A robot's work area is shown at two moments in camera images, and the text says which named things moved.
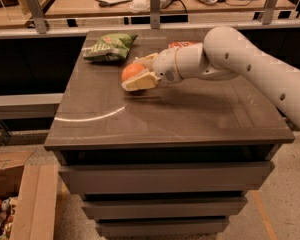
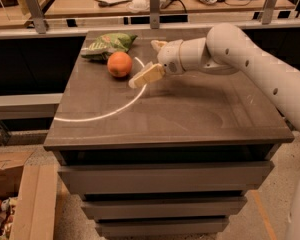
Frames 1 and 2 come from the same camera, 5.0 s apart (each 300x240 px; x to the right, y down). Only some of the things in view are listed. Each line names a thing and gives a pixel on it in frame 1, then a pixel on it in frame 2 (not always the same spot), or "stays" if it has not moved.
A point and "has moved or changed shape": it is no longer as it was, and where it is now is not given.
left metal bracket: [36, 11] stays
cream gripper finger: [146, 60] to [157, 44]
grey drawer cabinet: [177, 161] stays
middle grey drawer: [94, 208] stays
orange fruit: [131, 69] has moved or changed shape
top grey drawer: [166, 177] stays
